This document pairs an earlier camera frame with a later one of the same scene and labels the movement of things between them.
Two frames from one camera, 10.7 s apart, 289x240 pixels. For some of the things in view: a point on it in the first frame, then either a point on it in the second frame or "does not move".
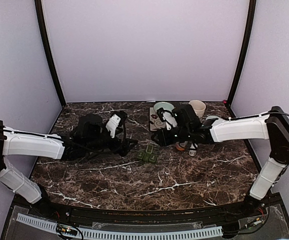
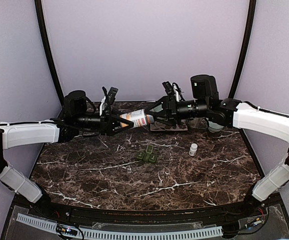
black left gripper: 124,149 to 108,122
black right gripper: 164,140 to 171,112
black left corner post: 43,23 does not move
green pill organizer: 147,156 does not move
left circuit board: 66,230 does not move
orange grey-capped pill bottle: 178,147 to 139,117
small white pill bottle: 192,152 does not move
